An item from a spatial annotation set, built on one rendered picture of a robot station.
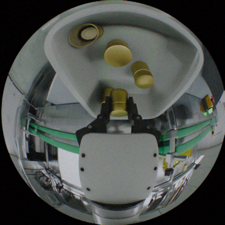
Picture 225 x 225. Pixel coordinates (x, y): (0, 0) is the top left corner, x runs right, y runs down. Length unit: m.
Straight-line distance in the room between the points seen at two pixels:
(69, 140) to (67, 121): 0.08
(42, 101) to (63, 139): 0.54
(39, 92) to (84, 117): 0.62
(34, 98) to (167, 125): 0.85
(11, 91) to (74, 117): 3.40
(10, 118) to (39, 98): 2.83
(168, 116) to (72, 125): 0.32
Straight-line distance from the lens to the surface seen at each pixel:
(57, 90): 0.31
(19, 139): 0.74
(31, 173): 0.88
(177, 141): 0.25
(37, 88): 0.79
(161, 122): 0.23
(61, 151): 0.60
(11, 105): 3.47
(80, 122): 0.29
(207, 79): 0.32
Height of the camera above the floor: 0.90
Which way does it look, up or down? 22 degrees down
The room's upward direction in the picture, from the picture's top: 179 degrees counter-clockwise
